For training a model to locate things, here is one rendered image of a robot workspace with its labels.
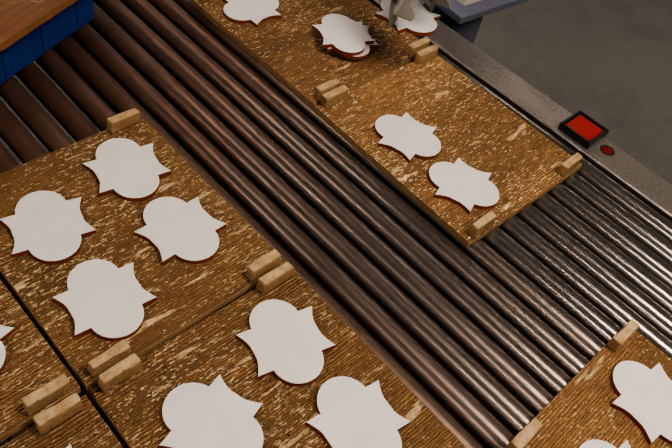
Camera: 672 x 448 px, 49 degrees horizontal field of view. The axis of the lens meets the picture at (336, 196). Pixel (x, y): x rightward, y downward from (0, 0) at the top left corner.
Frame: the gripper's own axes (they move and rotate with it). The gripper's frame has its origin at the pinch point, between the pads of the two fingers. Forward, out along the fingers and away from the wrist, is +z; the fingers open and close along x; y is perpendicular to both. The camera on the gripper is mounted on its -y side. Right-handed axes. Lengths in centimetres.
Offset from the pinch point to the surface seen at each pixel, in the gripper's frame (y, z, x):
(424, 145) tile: 23.3, 10.3, -13.1
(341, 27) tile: -11.6, 9.2, -6.1
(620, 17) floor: -56, 108, 234
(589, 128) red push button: 35.7, 11.8, 24.3
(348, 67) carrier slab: -2.8, 11.9, -10.6
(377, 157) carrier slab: 20.7, 11.3, -22.5
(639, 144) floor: 8, 106, 160
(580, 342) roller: 68, 13, -18
